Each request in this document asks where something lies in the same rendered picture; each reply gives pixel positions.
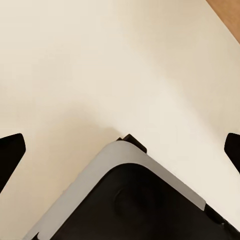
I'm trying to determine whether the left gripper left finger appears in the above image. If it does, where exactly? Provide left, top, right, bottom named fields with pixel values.
left=0, top=133, right=26, bottom=193

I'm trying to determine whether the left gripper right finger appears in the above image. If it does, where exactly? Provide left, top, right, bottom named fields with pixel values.
left=224, top=133, right=240, bottom=173

